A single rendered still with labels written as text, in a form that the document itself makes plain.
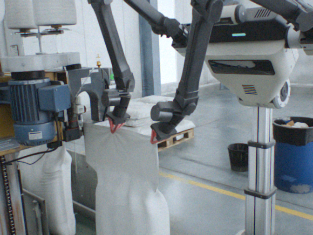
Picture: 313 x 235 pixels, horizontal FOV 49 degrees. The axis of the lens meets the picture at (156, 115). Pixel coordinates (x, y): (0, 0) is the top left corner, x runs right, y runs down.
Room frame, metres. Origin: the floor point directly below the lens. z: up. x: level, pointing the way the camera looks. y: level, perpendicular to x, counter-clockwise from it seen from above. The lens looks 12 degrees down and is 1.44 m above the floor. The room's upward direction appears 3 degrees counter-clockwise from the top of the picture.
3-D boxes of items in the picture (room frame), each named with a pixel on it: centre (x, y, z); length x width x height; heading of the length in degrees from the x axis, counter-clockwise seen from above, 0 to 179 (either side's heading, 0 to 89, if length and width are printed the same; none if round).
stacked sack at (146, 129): (4.55, 0.18, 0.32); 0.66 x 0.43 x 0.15; 139
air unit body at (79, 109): (1.57, 0.36, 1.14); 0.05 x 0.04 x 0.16; 137
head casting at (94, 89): (1.77, 0.42, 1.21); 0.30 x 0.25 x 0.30; 47
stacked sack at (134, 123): (4.66, 0.36, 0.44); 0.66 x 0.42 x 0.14; 41
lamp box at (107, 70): (1.80, 0.24, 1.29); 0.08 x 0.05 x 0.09; 47
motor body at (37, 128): (1.31, 0.47, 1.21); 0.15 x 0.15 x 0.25
